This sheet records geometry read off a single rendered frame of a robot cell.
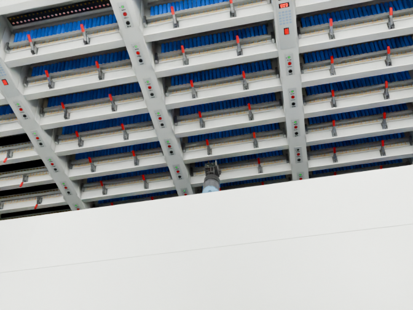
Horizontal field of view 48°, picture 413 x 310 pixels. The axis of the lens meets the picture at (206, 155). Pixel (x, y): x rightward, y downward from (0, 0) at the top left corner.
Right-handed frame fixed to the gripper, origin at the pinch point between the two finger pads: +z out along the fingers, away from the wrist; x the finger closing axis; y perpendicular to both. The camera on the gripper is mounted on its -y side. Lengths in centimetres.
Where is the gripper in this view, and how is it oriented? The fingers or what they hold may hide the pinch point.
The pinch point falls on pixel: (214, 165)
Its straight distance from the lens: 274.0
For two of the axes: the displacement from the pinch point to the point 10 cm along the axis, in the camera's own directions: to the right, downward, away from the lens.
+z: 0.5, -4.9, 8.7
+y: -2.0, -8.6, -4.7
